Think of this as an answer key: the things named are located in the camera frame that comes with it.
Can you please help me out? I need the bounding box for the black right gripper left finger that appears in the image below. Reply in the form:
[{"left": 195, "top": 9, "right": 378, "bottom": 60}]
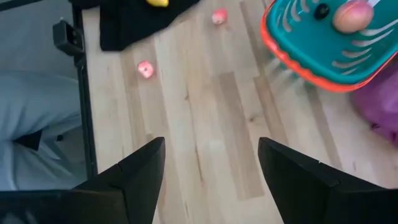
[{"left": 92, "top": 136, "right": 167, "bottom": 224}]

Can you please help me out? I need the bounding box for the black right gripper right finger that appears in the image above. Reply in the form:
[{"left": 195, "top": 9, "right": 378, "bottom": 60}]
[{"left": 257, "top": 136, "right": 341, "bottom": 224}]

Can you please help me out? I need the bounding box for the small pink toy fruit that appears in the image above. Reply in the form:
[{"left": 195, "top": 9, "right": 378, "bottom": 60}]
[
  {"left": 211, "top": 8, "right": 229, "bottom": 26},
  {"left": 137, "top": 60, "right": 155, "bottom": 79}
]

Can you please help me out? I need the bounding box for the small glossy black toy fruit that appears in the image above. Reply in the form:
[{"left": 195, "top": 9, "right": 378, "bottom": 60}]
[{"left": 313, "top": 2, "right": 330, "bottom": 20}]

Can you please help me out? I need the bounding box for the yellow toy lemon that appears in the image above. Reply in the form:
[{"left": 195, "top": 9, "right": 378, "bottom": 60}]
[{"left": 146, "top": 0, "right": 170, "bottom": 8}]

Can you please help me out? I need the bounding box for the toy peach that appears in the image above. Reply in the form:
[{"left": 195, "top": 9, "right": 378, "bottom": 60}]
[{"left": 332, "top": 0, "right": 374, "bottom": 34}]

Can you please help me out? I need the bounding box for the purple cloth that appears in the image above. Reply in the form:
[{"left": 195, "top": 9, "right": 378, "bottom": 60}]
[{"left": 351, "top": 63, "right": 398, "bottom": 146}]

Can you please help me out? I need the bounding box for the teal basket with orange rim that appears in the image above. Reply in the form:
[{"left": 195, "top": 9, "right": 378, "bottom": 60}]
[{"left": 260, "top": 0, "right": 398, "bottom": 93}]

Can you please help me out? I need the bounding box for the black cloth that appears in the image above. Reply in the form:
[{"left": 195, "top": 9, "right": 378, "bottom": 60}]
[{"left": 68, "top": 0, "right": 201, "bottom": 52}]

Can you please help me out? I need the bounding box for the black aluminium table frame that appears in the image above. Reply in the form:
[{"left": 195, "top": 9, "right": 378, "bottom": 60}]
[{"left": 52, "top": 0, "right": 100, "bottom": 180}]

